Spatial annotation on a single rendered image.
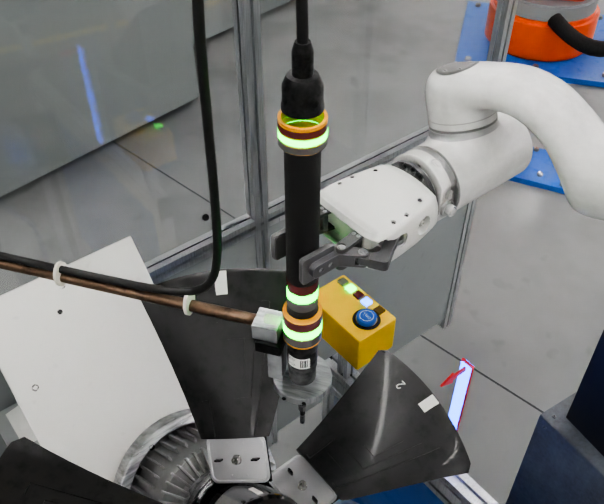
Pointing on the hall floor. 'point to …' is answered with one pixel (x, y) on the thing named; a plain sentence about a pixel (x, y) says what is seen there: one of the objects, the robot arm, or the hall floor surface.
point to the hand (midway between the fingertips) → (302, 252)
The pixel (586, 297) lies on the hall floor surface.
